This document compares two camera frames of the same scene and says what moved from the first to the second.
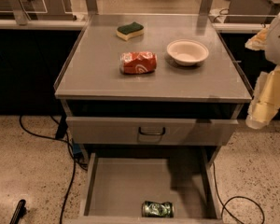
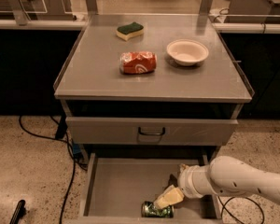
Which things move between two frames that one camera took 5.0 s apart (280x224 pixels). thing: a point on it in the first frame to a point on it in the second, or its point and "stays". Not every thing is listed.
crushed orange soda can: (138, 63) stays
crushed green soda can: (155, 209) stays
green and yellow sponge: (129, 31) stays
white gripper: (278, 42) to (187, 180)
